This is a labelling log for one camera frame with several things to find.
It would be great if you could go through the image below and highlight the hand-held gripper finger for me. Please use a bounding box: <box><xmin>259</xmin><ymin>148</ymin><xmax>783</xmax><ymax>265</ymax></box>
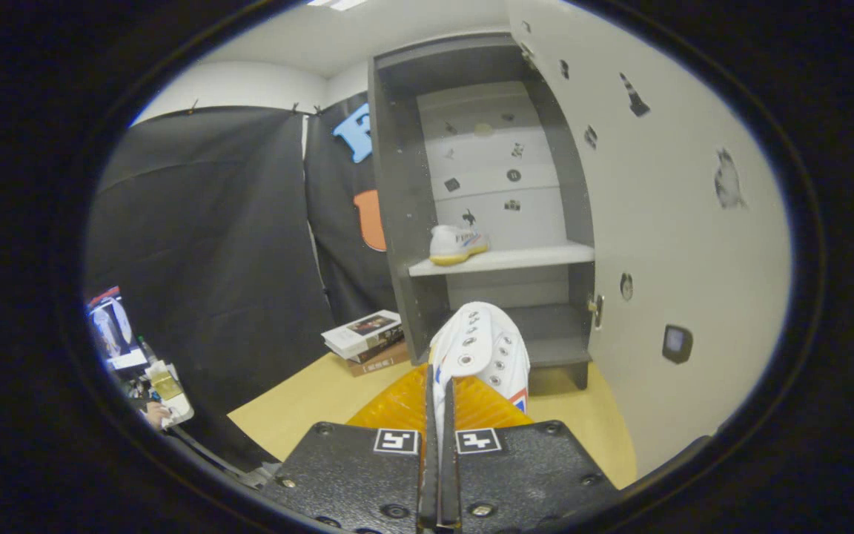
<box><xmin>264</xmin><ymin>363</ymin><xmax>440</xmax><ymax>534</ymax></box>
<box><xmin>442</xmin><ymin>375</ymin><xmax>620</xmax><ymax>534</ymax></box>

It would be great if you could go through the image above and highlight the white lace-up shoe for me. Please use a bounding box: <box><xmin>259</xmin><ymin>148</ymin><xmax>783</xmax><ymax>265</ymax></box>
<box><xmin>427</xmin><ymin>301</ymin><xmax>532</xmax><ymax>446</ymax></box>

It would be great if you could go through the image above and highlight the white shoe with yellow sole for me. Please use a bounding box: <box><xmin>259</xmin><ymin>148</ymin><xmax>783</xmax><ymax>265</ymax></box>
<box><xmin>428</xmin><ymin>225</ymin><xmax>490</xmax><ymax>266</ymax></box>

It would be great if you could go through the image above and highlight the grey shoe cabinet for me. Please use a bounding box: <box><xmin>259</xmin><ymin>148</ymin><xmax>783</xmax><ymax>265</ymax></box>
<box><xmin>368</xmin><ymin>33</ymin><xmax>597</xmax><ymax>394</ymax></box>

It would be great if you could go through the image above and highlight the beige shoe cabinet door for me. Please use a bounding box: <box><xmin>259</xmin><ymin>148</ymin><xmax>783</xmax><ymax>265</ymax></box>
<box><xmin>505</xmin><ymin>0</ymin><xmax>795</xmax><ymax>490</ymax></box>

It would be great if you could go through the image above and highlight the stack of books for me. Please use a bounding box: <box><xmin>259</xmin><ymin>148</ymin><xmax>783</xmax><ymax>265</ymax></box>
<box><xmin>321</xmin><ymin>310</ymin><xmax>411</xmax><ymax>378</ymax></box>

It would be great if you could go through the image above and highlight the clutter of small desk items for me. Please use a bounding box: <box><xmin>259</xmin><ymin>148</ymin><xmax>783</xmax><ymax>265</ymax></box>
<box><xmin>130</xmin><ymin>337</ymin><xmax>194</xmax><ymax>431</ymax></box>

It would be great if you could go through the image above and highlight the black backdrop cloth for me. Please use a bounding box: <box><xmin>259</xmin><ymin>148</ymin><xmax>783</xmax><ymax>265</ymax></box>
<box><xmin>86</xmin><ymin>93</ymin><xmax>398</xmax><ymax>468</ymax></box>

